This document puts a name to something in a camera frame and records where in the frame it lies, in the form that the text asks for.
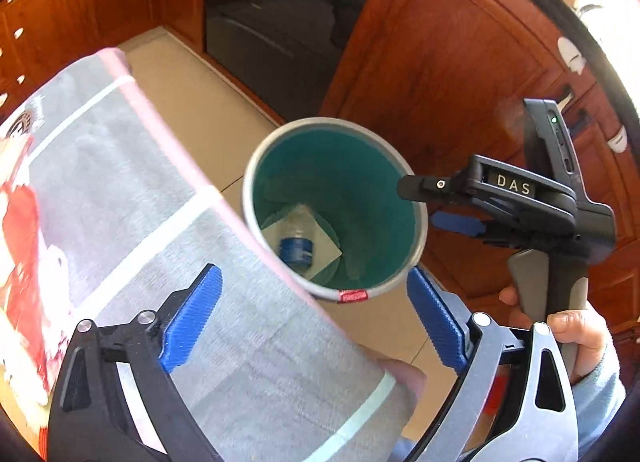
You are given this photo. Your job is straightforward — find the person's right hand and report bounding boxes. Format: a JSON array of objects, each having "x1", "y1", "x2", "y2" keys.
[{"x1": 499, "y1": 286, "x2": 611, "y2": 385}]

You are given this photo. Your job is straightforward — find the grey teal trash bin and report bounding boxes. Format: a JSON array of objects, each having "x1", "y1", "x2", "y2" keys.
[{"x1": 241, "y1": 118, "x2": 428, "y2": 303}]

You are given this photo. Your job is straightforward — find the wooden drawer cabinet run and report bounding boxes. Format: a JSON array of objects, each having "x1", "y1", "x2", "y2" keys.
[{"x1": 0, "y1": 0, "x2": 166, "y2": 119}]

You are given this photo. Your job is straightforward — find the red plastic bag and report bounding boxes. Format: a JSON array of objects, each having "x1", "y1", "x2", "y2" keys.
[{"x1": 1, "y1": 135, "x2": 51, "y2": 393}]

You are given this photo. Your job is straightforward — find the black oven door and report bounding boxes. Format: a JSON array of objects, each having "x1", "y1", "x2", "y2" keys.
[{"x1": 205, "y1": 0, "x2": 367, "y2": 121}]

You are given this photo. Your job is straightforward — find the plaid grey pink tablecloth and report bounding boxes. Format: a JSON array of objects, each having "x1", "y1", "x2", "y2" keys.
[{"x1": 1, "y1": 49, "x2": 420, "y2": 461}]

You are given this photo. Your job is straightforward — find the wooden cabinet door panel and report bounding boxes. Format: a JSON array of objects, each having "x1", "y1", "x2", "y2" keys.
[{"x1": 321, "y1": 0, "x2": 639, "y2": 364}]

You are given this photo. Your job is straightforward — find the plastic bottle blue cap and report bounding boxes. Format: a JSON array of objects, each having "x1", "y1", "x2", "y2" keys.
[{"x1": 279, "y1": 204, "x2": 316, "y2": 274}]

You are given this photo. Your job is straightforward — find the red label on bin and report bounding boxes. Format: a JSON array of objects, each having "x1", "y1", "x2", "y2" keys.
[{"x1": 338, "y1": 290, "x2": 369, "y2": 303}]

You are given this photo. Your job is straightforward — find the white paper sheet in bin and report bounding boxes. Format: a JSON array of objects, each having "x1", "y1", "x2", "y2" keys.
[{"x1": 260, "y1": 204, "x2": 343, "y2": 286}]

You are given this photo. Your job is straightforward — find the light blue sleeve forearm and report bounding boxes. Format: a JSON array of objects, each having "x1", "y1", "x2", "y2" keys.
[{"x1": 572, "y1": 341, "x2": 626, "y2": 458}]

